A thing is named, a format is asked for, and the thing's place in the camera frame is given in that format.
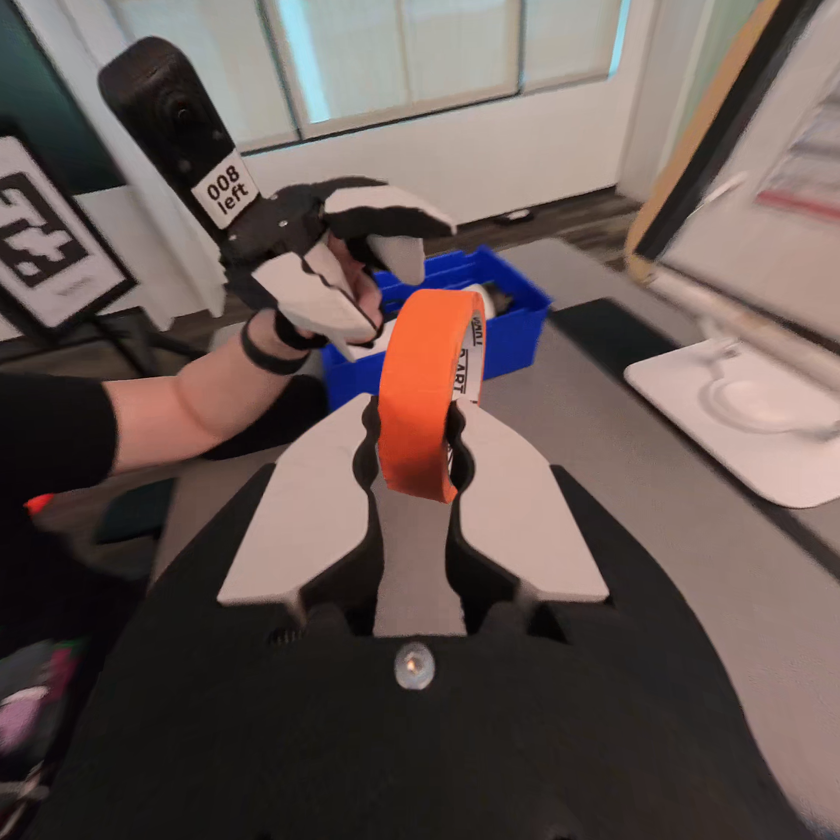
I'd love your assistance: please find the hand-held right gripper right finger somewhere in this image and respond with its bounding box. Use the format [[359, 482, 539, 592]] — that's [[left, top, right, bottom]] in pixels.
[[448, 399, 611, 608]]

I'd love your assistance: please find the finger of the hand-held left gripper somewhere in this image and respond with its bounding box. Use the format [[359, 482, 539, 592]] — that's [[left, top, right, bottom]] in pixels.
[[322, 177, 458, 287], [251, 238, 386, 361]]

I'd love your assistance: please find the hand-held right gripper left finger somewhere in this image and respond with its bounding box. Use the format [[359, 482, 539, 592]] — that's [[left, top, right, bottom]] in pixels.
[[217, 394, 385, 610]]

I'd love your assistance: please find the orange masking tape roll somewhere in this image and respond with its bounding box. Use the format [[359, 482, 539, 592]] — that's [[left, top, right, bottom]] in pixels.
[[377, 289, 488, 505]]

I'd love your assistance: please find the blue plastic bin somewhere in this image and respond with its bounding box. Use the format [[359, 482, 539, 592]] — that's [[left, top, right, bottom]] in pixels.
[[320, 244, 553, 414]]

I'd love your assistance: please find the person's left hand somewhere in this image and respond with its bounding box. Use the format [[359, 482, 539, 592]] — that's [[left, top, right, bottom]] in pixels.
[[327, 235, 386, 329]]

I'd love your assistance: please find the white round container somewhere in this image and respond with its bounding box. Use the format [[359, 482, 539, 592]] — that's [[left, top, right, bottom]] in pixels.
[[453, 281, 514, 317]]

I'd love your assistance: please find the large paned window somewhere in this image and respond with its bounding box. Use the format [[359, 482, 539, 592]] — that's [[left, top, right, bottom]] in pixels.
[[105, 0, 631, 142]]

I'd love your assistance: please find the dark table mat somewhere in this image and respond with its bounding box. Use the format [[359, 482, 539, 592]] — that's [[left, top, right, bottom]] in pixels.
[[98, 478, 176, 546]]

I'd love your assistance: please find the black framed marker sign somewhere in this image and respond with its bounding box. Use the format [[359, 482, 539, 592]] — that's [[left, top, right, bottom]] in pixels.
[[0, 118, 139, 332]]

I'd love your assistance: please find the black instruction sheet board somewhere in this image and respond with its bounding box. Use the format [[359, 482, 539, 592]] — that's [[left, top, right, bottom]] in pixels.
[[640, 0, 840, 395]]

